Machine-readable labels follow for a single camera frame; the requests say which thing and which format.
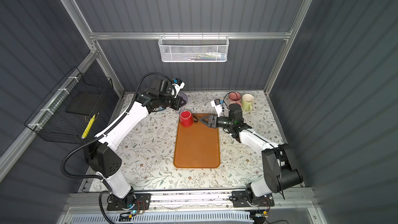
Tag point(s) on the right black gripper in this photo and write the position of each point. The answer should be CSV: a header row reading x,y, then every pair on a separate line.
x,y
214,121

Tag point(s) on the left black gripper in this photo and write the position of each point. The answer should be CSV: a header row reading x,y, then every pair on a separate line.
x,y
177,103

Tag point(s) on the purple mug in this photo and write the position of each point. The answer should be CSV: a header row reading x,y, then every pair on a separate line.
x,y
184,100

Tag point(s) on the red mug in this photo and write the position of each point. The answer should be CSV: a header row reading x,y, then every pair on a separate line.
x,y
187,119

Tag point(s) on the pink patterned mug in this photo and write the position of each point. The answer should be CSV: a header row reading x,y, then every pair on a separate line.
x,y
234,98

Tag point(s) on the light green mug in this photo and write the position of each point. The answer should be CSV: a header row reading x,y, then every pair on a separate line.
x,y
247,102

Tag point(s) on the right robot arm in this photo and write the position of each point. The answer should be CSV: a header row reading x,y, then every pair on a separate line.
x,y
280,171

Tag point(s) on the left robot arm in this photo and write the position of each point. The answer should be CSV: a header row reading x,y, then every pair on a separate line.
x,y
104,161

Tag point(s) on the orange plastic tray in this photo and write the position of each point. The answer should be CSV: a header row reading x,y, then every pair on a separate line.
x,y
197,147

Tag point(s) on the yellow marker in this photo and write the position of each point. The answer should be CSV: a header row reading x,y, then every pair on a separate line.
x,y
88,127

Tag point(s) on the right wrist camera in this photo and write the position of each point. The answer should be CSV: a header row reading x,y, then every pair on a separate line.
x,y
217,104

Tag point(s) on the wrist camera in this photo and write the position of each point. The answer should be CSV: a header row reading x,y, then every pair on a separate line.
x,y
217,104
177,85

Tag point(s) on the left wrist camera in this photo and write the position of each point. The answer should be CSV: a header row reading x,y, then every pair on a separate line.
x,y
177,85

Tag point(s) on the white wire mesh basket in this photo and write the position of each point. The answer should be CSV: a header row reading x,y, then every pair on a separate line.
x,y
193,50

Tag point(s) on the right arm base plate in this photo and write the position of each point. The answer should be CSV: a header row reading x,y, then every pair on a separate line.
x,y
245,199

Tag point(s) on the black wire basket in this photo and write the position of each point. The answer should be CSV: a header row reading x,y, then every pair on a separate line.
x,y
64,118

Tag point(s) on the white slotted cable duct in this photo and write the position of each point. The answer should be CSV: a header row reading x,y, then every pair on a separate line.
x,y
182,217

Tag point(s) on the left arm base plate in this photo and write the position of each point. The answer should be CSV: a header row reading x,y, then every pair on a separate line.
x,y
132,202

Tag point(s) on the aluminium rail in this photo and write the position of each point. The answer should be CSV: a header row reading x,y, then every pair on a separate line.
x,y
214,198

